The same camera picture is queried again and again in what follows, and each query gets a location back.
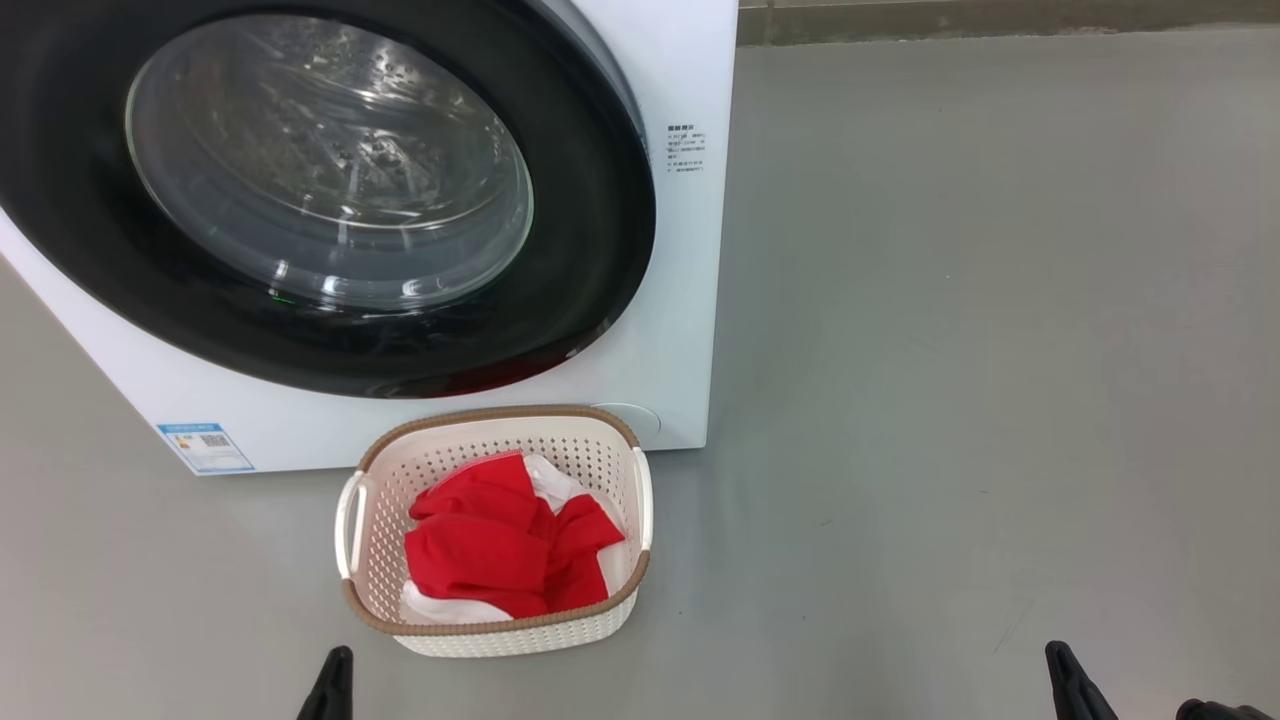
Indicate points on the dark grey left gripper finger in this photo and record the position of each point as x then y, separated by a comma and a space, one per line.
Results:
330, 695

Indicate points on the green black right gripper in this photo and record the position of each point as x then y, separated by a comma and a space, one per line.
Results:
1215, 712

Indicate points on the red and white garment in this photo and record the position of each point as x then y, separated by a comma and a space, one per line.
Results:
480, 550

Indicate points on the black round glass washer door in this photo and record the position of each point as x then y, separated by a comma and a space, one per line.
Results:
590, 280

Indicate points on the cream perforated laundry basket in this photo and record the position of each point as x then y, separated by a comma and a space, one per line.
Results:
400, 480

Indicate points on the white washing machine body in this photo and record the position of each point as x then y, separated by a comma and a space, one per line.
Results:
690, 320

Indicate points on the blue energy label sticker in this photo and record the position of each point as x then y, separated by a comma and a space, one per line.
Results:
205, 448

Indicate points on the round drain filter cover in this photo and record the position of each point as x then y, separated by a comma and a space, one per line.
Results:
645, 420

